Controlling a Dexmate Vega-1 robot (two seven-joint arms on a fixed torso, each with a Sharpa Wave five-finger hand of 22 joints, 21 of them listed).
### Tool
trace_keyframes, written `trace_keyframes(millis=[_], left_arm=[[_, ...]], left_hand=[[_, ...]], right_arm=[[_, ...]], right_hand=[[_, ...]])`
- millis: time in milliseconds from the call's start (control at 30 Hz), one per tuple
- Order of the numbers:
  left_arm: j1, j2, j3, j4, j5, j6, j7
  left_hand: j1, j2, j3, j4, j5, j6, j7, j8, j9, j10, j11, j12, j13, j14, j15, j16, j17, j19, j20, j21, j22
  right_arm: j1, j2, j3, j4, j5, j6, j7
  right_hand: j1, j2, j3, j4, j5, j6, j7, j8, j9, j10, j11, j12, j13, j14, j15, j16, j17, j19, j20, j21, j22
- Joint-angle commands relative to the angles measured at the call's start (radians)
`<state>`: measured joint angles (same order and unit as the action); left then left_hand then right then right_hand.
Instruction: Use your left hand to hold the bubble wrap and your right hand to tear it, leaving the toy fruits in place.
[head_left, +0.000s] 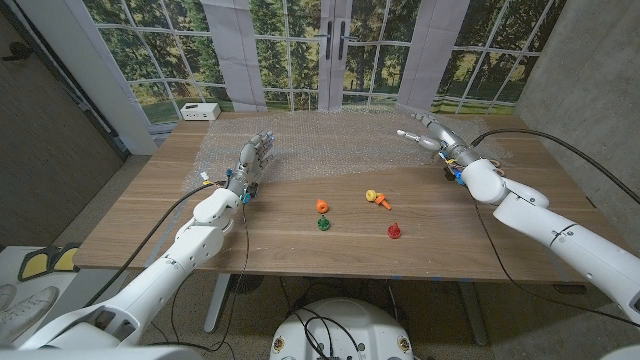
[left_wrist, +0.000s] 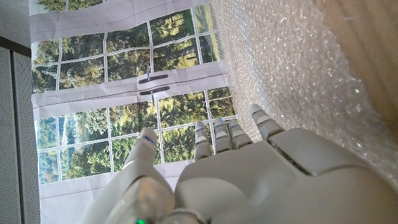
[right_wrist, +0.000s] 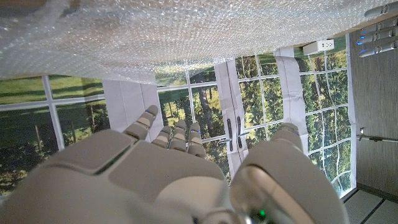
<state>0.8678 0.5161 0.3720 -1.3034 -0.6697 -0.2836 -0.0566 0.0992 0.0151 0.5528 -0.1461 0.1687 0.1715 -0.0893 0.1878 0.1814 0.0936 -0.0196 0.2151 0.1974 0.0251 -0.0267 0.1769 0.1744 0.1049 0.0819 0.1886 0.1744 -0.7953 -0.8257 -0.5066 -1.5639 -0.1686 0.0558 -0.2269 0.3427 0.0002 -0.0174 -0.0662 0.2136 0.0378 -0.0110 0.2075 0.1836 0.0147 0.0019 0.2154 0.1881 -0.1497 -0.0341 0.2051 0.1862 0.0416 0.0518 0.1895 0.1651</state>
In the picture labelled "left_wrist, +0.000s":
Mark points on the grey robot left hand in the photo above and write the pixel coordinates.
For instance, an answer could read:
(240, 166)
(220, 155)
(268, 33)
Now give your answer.
(248, 186)

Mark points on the clear bubble wrap sheet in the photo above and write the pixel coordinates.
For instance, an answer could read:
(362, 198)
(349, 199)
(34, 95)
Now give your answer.
(280, 62)

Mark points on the printed forest window backdrop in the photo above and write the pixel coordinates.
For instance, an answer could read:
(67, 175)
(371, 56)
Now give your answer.
(124, 93)

